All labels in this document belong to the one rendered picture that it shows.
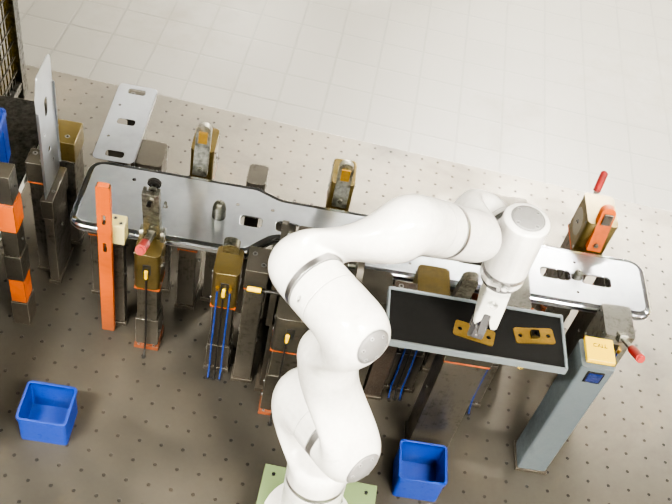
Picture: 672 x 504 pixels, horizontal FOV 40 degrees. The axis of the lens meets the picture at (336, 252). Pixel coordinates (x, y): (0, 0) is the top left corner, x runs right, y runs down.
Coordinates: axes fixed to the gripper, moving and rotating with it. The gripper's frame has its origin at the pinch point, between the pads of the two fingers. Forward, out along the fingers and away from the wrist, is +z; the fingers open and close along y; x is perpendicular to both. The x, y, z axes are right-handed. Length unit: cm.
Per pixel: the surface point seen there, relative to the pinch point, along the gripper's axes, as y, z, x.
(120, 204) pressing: 18, 19, 84
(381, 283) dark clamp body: 12.1, 10.7, 20.9
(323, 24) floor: 252, 119, 87
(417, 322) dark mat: -1.8, 2.7, 11.6
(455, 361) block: -3.0, 9.4, 1.7
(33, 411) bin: -24, 48, 87
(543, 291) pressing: 32.0, 18.7, -16.0
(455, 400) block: -1.9, 24.0, -2.0
